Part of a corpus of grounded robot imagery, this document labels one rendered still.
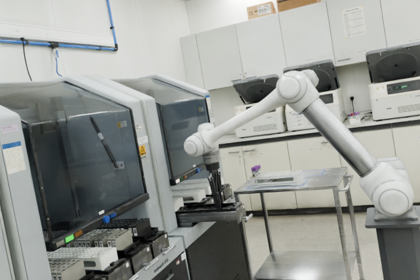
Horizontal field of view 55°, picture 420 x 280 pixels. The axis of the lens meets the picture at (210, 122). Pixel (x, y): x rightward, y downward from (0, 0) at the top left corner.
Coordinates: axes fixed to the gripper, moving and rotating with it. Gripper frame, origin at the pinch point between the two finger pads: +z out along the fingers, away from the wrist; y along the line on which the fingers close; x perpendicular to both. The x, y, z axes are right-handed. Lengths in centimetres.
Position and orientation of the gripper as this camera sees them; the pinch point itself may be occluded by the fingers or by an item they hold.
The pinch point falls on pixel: (218, 199)
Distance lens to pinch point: 222.4
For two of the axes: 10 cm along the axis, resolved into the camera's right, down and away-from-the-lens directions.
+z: 1.7, 9.8, 0.6
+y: -3.9, 1.2, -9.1
